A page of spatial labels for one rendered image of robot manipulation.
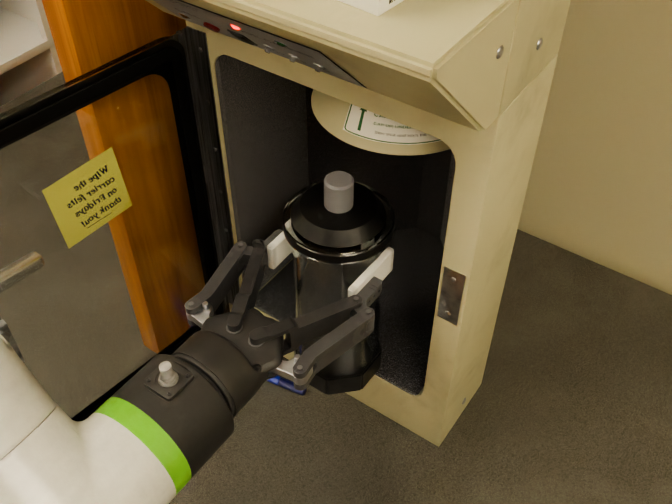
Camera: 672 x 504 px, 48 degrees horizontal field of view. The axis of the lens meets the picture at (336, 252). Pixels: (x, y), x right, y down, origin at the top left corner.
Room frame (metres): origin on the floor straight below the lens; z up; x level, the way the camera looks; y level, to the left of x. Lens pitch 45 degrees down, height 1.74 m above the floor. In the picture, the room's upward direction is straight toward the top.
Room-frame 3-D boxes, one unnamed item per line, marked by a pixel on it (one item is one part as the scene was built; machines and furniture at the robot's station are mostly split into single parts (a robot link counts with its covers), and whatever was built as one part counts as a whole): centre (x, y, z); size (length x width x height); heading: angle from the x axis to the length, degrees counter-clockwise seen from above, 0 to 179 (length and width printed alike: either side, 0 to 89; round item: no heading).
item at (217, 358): (0.41, 0.09, 1.20); 0.09 x 0.08 x 0.07; 145
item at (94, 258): (0.52, 0.25, 1.19); 0.30 x 0.01 x 0.40; 138
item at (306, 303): (0.54, 0.00, 1.14); 0.11 x 0.11 x 0.21
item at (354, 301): (0.44, 0.03, 1.20); 0.11 x 0.01 x 0.04; 117
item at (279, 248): (0.55, 0.05, 1.20); 0.07 x 0.01 x 0.03; 146
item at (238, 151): (0.66, -0.06, 1.19); 0.26 x 0.24 x 0.35; 55
